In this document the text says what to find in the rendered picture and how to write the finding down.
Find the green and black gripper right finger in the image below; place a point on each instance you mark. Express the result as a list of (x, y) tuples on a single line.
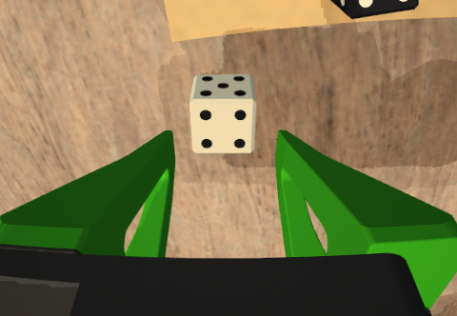
[(361, 215)]

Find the cream die with black pips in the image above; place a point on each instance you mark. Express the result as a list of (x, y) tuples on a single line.
[(222, 113)]

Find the tan flat mat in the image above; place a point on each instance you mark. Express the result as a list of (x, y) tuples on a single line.
[(192, 19)]

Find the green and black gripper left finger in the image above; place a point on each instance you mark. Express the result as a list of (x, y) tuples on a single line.
[(92, 213)]

